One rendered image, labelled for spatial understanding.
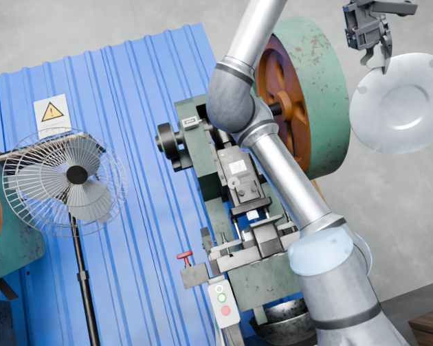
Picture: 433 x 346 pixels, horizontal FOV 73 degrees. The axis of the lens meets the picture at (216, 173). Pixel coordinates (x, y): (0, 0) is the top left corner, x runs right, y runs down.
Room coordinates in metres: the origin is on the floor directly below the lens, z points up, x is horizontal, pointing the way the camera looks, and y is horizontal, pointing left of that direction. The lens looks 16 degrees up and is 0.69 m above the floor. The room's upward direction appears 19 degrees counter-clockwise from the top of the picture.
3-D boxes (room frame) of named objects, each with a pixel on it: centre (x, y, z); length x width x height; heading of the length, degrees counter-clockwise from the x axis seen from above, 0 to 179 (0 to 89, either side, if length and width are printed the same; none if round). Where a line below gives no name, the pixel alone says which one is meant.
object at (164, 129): (1.40, 0.15, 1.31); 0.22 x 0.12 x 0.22; 5
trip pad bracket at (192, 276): (1.14, 0.20, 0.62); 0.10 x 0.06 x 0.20; 95
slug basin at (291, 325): (1.40, -0.10, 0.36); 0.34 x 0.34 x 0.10
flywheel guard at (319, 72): (1.53, -0.42, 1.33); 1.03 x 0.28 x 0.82; 5
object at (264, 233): (1.23, -0.11, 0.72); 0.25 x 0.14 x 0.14; 5
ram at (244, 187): (1.36, -0.10, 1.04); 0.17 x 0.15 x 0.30; 5
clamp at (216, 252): (1.39, 0.07, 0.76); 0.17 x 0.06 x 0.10; 95
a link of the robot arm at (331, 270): (0.58, -0.14, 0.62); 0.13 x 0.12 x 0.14; 152
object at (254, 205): (1.40, -0.09, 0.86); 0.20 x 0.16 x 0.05; 95
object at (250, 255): (1.40, -0.10, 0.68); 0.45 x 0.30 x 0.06; 95
